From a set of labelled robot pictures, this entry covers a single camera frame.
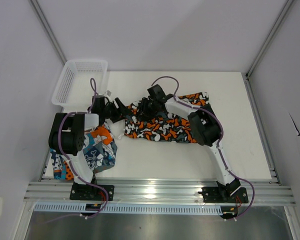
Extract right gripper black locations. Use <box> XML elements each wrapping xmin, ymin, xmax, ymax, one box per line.
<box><xmin>136</xmin><ymin>97</ymin><xmax>158</xmax><ymax>122</ymax></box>

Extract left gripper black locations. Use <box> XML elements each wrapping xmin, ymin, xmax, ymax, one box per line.
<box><xmin>102</xmin><ymin>98</ymin><xmax>133</xmax><ymax>124</ymax></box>

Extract black orange camouflage shorts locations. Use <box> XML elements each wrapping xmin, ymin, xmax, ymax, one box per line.
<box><xmin>124</xmin><ymin>97</ymin><xmax>197</xmax><ymax>144</ymax></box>

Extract blue orange patterned shorts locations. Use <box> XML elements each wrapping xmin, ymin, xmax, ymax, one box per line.
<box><xmin>49</xmin><ymin>122</ymin><xmax>118</xmax><ymax>181</ymax></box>

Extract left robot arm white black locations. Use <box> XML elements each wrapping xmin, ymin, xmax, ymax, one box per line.
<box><xmin>48</xmin><ymin>96</ymin><xmax>130</xmax><ymax>200</ymax></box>

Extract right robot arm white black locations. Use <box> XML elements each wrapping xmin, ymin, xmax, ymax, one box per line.
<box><xmin>137</xmin><ymin>84</ymin><xmax>241</xmax><ymax>202</ymax></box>

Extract white plastic basket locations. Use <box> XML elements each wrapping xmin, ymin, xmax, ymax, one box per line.
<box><xmin>51</xmin><ymin>59</ymin><xmax>108</xmax><ymax>108</ymax></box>

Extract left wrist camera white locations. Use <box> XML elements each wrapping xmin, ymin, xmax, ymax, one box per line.
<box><xmin>102</xmin><ymin>90</ymin><xmax>112</xmax><ymax>99</ymax></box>

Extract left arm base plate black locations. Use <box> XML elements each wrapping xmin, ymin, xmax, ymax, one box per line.
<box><xmin>69</xmin><ymin>182</ymin><xmax>115</xmax><ymax>201</ymax></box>

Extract white slotted cable duct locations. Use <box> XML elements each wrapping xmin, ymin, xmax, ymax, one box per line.
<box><xmin>33</xmin><ymin>202</ymin><xmax>235</xmax><ymax>216</ymax></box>

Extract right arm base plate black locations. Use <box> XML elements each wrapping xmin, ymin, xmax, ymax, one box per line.
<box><xmin>197</xmin><ymin>186</ymin><xmax>249</xmax><ymax>204</ymax></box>

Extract aluminium mounting rail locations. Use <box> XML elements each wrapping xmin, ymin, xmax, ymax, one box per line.
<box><xmin>23</xmin><ymin>178</ymin><xmax>296</xmax><ymax>206</ymax></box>

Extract left aluminium frame post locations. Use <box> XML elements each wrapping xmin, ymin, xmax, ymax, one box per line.
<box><xmin>28</xmin><ymin>0</ymin><xmax>67</xmax><ymax>65</ymax></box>

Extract aluminium frame post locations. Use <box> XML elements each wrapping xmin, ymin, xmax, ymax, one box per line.
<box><xmin>245</xmin><ymin>0</ymin><xmax>296</xmax><ymax>80</ymax></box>
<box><xmin>28</xmin><ymin>0</ymin><xmax>67</xmax><ymax>65</ymax></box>

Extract right side aluminium rail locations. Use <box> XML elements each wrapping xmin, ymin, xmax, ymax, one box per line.
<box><xmin>241</xmin><ymin>73</ymin><xmax>282</xmax><ymax>186</ymax></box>

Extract right aluminium frame post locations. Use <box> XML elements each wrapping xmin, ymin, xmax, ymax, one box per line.
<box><xmin>245</xmin><ymin>0</ymin><xmax>296</xmax><ymax>80</ymax></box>

